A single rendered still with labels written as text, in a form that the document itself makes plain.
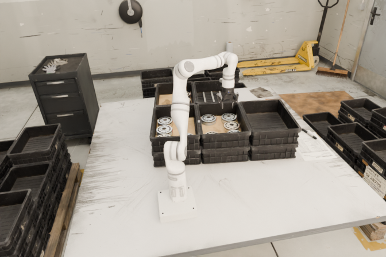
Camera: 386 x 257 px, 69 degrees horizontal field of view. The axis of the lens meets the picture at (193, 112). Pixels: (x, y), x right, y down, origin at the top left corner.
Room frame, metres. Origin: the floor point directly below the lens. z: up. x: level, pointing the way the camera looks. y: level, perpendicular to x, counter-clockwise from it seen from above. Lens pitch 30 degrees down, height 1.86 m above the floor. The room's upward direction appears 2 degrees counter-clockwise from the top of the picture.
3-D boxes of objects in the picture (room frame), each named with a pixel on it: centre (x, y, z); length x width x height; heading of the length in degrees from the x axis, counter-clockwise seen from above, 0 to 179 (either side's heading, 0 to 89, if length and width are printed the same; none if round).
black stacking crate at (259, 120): (1.57, -0.48, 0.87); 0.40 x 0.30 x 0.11; 2
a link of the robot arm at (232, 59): (1.55, -0.23, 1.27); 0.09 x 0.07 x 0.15; 36
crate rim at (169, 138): (1.55, 0.12, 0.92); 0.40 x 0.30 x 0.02; 2
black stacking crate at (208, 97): (1.96, -0.17, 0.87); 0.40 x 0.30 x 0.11; 2
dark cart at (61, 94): (2.86, 1.37, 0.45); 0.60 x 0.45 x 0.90; 9
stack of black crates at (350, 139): (1.90, -1.35, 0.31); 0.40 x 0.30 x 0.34; 9
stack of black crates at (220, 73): (3.33, -0.38, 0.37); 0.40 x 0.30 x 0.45; 99
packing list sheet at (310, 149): (1.53, -0.77, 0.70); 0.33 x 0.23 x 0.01; 9
